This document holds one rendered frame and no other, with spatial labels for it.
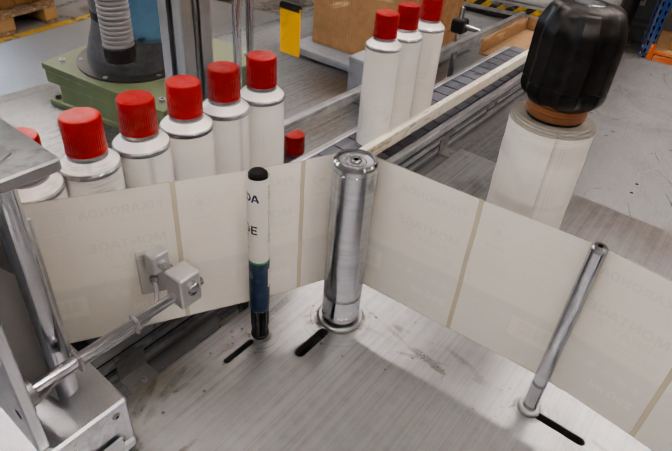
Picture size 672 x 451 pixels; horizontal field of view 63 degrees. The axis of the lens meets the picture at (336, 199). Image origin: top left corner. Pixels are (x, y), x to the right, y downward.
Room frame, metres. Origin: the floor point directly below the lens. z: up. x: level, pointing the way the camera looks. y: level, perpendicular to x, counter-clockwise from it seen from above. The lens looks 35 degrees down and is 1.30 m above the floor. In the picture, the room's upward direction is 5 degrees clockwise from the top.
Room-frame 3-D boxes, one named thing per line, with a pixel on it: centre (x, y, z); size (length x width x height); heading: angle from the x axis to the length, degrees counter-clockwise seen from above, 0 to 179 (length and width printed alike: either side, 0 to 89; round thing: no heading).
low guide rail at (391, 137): (0.83, -0.14, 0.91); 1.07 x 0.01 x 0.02; 144
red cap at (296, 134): (0.81, 0.08, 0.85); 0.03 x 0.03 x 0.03
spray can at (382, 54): (0.77, -0.05, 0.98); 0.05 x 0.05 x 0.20
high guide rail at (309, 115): (0.87, -0.08, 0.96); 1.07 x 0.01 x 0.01; 144
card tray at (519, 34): (1.42, -0.52, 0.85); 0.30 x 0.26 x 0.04; 144
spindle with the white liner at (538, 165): (0.52, -0.21, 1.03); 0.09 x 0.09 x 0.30
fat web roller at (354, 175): (0.39, -0.01, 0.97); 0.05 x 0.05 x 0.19
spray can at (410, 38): (0.82, -0.08, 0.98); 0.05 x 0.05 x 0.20
